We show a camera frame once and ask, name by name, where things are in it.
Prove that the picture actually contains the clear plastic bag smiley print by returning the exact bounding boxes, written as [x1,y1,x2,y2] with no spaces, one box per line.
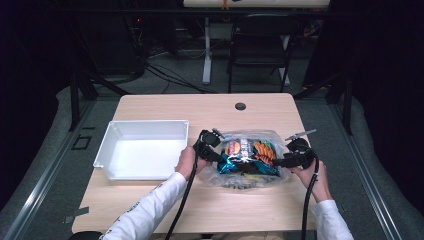
[199,129,292,191]

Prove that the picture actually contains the black floor cables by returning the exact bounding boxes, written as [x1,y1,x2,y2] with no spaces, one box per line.
[144,63,218,95]

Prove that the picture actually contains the person's left hand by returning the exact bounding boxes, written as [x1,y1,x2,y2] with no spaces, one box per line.
[175,145,212,181]

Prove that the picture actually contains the hand-held gripper black cable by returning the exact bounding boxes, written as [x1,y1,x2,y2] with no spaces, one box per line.
[164,130,205,240]
[300,149,321,240]

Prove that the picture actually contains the person's right hand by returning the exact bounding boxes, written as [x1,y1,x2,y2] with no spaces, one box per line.
[289,159,333,204]

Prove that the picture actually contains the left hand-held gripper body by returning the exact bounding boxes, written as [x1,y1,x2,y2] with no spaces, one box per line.
[194,128,226,163]

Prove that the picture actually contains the orange snack packet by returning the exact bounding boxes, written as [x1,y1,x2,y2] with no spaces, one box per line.
[252,140,278,167]

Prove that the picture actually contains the grey tape strip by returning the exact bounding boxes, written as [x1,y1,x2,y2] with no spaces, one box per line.
[63,206,90,225]

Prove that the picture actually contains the light wooden desk top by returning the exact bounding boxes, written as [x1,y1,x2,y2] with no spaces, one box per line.
[183,0,329,9]

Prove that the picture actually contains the white black snack packet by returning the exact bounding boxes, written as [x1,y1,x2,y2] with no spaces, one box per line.
[237,137,257,163]

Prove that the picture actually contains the white desk leg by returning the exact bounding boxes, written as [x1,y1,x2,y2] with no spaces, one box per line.
[280,34,291,87]
[202,16,214,86]

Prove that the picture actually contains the blue snack packet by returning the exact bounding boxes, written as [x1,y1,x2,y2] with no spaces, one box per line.
[217,152,282,178]

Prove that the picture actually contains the dark computer equipment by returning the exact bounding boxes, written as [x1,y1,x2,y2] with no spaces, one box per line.
[126,13,179,68]

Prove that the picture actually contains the black folding chair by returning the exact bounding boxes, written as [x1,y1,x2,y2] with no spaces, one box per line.
[227,13,303,94]

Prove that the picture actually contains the black metal stand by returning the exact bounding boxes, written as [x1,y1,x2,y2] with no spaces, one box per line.
[293,71,354,136]
[68,66,131,133]

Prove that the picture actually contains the white plastic bin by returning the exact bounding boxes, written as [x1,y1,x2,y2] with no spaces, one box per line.
[93,119,190,182]

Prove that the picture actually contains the aluminium floor rail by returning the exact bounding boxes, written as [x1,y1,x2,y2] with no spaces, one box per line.
[329,103,404,240]
[0,99,96,240]

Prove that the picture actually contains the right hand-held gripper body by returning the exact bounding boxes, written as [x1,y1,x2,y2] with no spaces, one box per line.
[284,129,318,168]

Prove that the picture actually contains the right hand-held gripper black cable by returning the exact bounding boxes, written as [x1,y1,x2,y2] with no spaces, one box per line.
[300,149,321,240]

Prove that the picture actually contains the left hand-held gripper black cable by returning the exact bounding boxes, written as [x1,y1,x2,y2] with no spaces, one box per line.
[164,130,205,240]

